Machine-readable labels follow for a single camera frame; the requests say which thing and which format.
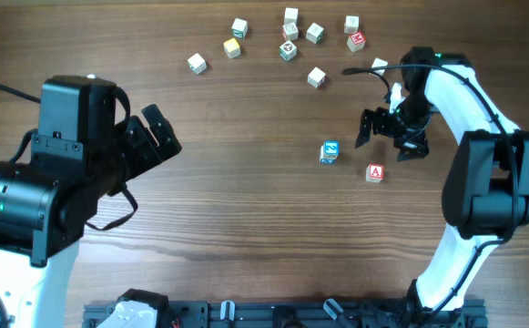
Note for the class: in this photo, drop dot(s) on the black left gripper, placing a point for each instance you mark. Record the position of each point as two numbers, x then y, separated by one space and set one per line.
148 152

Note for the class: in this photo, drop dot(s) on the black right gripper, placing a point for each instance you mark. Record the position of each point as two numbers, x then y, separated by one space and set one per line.
380 117

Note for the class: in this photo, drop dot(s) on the red A wooden block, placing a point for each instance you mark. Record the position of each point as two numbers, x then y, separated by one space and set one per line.
374 173

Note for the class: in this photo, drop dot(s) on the blue bottom tower block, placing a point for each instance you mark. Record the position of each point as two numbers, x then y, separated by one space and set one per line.
328 155

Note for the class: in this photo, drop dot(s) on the blue letter wooden block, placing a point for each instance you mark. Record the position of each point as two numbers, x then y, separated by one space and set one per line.
332 143

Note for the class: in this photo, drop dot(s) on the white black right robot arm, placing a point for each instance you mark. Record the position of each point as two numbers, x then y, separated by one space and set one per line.
485 197

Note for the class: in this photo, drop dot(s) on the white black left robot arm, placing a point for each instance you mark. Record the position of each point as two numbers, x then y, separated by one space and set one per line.
79 152

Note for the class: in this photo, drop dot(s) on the plain wooden block far right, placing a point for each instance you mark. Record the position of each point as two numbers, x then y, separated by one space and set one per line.
379 63

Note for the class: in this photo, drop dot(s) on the plain wooden block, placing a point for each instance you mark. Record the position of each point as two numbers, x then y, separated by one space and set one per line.
291 15
316 77
379 63
197 63
351 24

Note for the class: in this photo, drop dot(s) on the plain wooden block far left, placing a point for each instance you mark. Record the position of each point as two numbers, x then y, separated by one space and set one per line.
197 63

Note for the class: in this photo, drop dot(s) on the plain wooden block centre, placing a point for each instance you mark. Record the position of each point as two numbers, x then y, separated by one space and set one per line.
316 77

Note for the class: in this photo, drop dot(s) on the red M wooden block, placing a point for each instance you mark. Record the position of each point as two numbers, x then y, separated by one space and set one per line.
356 41

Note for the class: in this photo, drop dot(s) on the yellow top wooden block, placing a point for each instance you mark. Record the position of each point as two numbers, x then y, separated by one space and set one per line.
232 48

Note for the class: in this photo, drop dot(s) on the plain wooden block upper right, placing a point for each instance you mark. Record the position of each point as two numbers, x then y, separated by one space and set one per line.
351 24

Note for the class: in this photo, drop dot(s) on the green edged wooden block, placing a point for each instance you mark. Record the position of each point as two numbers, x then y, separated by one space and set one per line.
315 33

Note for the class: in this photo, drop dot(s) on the green ball picture block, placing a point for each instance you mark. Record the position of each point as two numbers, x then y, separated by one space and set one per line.
287 51

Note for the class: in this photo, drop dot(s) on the green side wooden block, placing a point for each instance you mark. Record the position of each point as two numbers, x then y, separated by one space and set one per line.
240 28

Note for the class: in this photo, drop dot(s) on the red side wooden block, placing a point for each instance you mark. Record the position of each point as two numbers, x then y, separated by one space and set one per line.
290 31

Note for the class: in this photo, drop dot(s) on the plain wooden block top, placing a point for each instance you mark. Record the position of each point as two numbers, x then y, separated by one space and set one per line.
291 15

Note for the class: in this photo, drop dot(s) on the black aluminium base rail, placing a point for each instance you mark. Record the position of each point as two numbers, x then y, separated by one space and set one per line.
380 313

